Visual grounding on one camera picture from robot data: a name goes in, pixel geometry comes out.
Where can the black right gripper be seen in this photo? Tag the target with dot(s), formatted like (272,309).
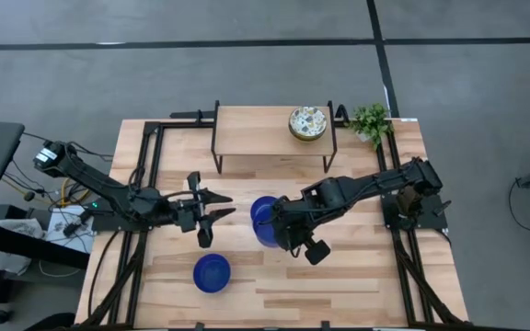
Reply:
(290,223)

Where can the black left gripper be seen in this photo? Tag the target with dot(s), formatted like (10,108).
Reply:
(187,216)

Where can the blue mini bowl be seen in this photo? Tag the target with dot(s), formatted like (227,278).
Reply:
(212,273)
(265,234)
(261,208)

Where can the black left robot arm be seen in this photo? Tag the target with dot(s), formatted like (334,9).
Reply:
(108,188)

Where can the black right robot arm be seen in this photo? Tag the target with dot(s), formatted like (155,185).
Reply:
(352,188)

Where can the wooden riser shelf black legs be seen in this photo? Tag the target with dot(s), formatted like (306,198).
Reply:
(256,131)

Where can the green potted plant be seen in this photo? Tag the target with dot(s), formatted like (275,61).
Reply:
(371,122)

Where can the white power strip box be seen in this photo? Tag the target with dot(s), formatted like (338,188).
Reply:
(58,239)

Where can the black metal beam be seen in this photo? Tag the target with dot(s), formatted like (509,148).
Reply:
(26,243)

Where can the bin with plastic liner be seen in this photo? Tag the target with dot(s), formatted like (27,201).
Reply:
(16,227)

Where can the black caster wheel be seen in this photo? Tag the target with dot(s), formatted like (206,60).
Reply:
(2,316)

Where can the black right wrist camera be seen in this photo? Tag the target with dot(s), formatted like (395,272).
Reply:
(318,253)

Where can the black aluminium rig frame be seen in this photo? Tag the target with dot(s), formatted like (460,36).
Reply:
(151,126)

